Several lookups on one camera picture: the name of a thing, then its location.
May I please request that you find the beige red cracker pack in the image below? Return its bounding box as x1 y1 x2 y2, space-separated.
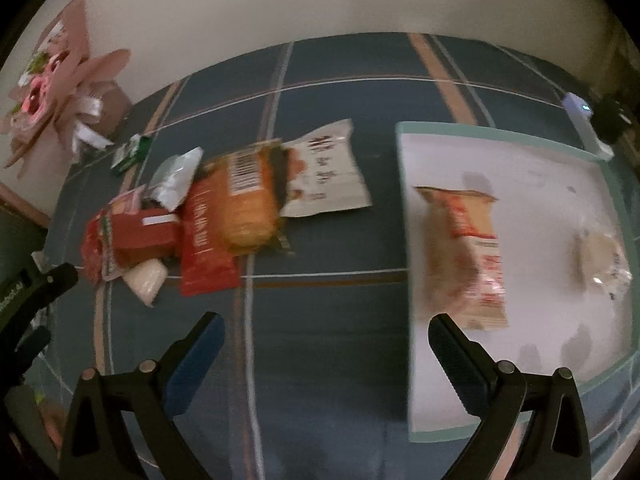
416 186 509 330

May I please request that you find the red patterned snack packet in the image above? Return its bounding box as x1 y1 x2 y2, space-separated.
180 176 241 297

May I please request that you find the red box snack pack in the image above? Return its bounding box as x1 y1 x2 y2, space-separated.
80 185 182 285

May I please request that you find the round bun clear wrapper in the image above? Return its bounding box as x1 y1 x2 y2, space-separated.
576 221 634 304

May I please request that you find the orange cake snack pack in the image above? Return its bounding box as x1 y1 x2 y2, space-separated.
204 139 291 256

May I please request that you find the white snack bag red print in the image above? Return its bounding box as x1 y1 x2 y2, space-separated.
280 119 372 218

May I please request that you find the small white rice cake pack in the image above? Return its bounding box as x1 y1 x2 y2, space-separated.
122 259 168 307

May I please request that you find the blue plaid tablecloth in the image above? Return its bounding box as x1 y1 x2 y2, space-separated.
32 32 588 479

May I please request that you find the silver foil snack packet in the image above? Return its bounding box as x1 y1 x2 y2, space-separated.
145 146 204 211

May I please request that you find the white tray with teal rim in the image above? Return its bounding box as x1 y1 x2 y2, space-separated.
396 122 639 443

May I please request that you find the small green packet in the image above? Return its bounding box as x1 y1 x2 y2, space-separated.
111 134 152 176

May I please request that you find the black power adapter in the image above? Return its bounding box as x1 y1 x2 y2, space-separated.
590 94 634 145

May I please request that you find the pink paper flower bouquet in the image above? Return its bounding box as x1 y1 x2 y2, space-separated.
1 0 131 179

